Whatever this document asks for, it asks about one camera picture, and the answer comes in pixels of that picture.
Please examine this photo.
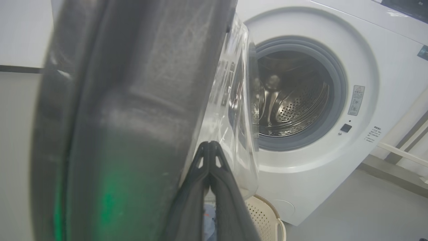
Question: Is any white front-load washing machine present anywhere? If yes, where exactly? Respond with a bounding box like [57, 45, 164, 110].
[234, 0, 428, 227]

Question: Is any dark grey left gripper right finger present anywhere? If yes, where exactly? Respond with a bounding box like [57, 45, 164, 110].
[209, 141, 261, 241]

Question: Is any blue orange-print garment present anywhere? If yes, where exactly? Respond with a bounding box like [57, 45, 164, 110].
[203, 204, 218, 241]

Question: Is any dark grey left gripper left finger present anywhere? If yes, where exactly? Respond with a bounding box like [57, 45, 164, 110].
[160, 141, 211, 241]

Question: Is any black round glass washer door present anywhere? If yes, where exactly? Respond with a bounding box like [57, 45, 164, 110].
[29, 0, 260, 241]

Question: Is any white metal rail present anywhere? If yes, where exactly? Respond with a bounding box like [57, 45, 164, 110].
[377, 142, 428, 168]

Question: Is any cream perforated basket brown rim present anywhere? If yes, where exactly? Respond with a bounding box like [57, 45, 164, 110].
[244, 195, 287, 241]

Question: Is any round white filter cover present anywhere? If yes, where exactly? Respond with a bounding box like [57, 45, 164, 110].
[274, 199, 296, 219]

